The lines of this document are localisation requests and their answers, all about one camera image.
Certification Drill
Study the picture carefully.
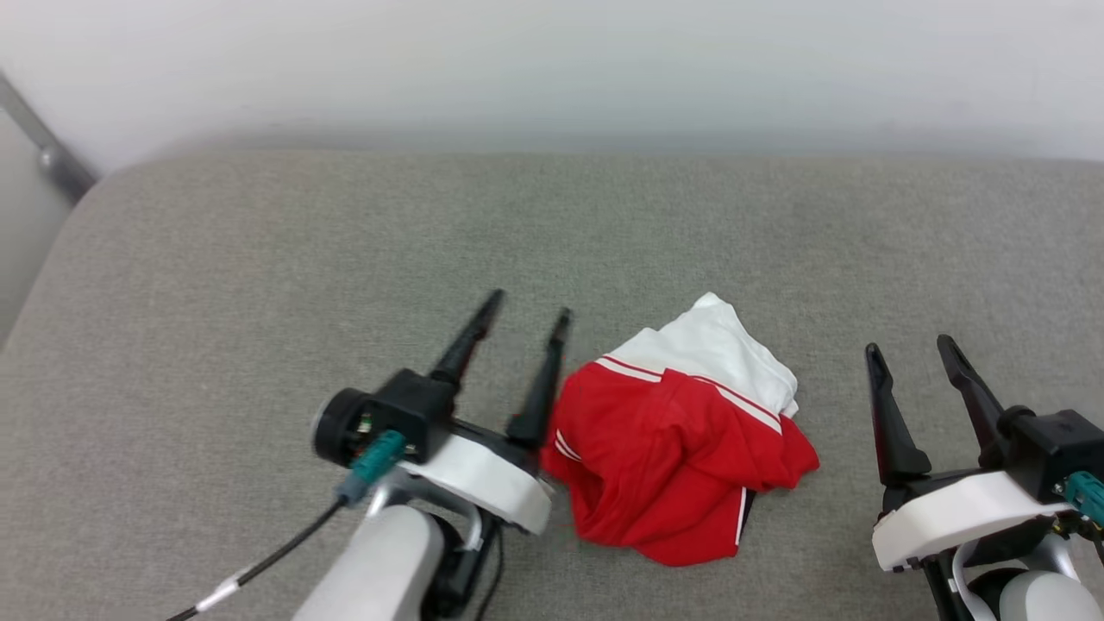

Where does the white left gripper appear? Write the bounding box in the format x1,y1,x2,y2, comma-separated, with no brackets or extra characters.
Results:
401,289,573,536

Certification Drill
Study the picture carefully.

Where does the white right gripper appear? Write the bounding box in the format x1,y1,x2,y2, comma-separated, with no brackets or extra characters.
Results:
865,335,1070,574

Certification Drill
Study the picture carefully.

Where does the red and white garment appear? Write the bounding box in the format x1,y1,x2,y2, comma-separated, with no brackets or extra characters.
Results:
541,292,820,568

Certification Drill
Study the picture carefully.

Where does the grey metal bar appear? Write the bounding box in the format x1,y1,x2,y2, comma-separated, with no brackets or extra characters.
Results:
0,73,96,204

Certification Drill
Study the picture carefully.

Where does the teal left camera connector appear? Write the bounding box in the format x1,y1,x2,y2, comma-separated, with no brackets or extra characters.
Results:
336,430,406,505

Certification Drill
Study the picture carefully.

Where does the teal camera connector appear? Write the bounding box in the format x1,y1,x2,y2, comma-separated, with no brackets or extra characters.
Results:
1063,472,1104,527
336,430,406,505

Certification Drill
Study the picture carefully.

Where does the teal right camera connector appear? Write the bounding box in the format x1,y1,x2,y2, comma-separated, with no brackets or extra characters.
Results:
1063,472,1104,527

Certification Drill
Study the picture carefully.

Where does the black left camera cable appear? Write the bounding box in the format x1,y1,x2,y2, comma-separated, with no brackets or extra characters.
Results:
164,496,346,621

